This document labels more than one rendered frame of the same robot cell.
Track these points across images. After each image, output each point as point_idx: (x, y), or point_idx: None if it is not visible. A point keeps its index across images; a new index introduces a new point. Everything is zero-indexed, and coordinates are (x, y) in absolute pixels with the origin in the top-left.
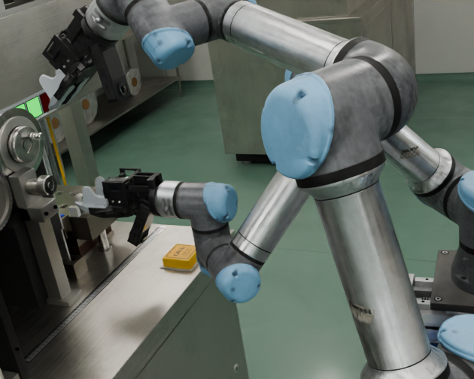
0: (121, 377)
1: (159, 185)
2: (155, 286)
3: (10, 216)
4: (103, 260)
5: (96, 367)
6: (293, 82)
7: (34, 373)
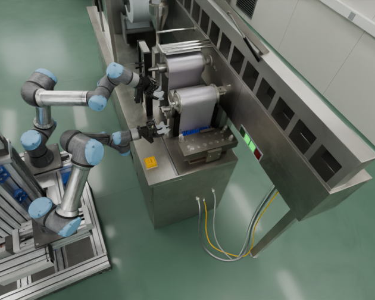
0: (128, 127)
1: (137, 130)
2: (147, 150)
3: (180, 113)
4: (177, 152)
5: (134, 124)
6: (41, 69)
7: (146, 117)
